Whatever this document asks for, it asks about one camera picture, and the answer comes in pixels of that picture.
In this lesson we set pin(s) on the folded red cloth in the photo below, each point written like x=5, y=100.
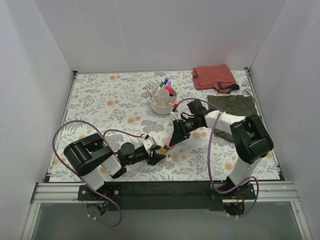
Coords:
x=217, y=77

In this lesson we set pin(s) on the folded olive green cloth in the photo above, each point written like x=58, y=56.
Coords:
x=238, y=105

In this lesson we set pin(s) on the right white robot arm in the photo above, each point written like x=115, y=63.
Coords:
x=250, y=137

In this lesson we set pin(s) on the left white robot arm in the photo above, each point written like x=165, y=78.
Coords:
x=91, y=152

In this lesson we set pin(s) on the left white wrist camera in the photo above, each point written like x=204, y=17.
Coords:
x=148, y=143

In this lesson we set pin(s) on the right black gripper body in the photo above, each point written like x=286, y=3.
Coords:
x=180, y=129

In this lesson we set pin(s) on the pink round sharpener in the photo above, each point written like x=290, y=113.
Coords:
x=168, y=145

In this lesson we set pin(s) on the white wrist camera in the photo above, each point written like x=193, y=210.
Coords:
x=148, y=143
x=175, y=112

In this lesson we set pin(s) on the aluminium front rail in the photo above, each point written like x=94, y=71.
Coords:
x=63, y=192

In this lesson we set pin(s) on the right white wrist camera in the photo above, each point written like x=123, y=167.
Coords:
x=175, y=112

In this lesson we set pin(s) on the green capped white marker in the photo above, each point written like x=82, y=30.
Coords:
x=162, y=84

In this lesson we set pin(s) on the white divided round organizer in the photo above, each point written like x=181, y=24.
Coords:
x=162, y=97

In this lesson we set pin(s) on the pink black highlighter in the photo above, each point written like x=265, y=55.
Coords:
x=170, y=91

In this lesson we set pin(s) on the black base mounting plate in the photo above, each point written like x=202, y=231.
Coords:
x=166, y=195

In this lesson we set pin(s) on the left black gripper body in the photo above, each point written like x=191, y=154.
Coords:
x=150, y=155

